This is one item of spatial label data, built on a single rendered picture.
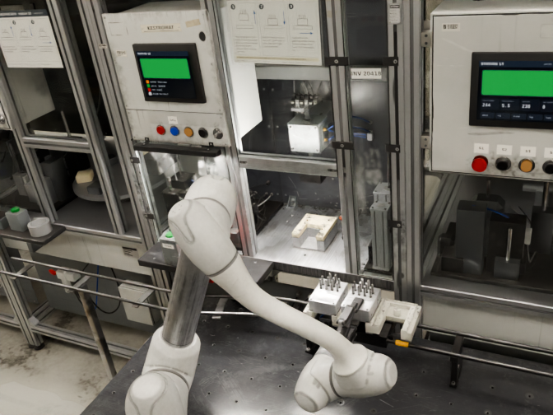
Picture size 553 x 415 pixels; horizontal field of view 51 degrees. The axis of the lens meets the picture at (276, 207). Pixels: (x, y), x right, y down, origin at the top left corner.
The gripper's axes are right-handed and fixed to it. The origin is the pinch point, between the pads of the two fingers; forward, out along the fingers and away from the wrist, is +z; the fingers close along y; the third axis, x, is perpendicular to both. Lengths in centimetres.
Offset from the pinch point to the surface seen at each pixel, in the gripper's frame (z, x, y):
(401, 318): 5.6, -13.3, -4.0
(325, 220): 40.3, 26.5, 7.7
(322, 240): 28.5, 23.2, 6.3
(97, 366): 17, 158, -89
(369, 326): -2.5, -5.1, -3.0
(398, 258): 19.0, -8.7, 10.0
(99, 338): -7, 118, -38
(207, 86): 16, 53, 69
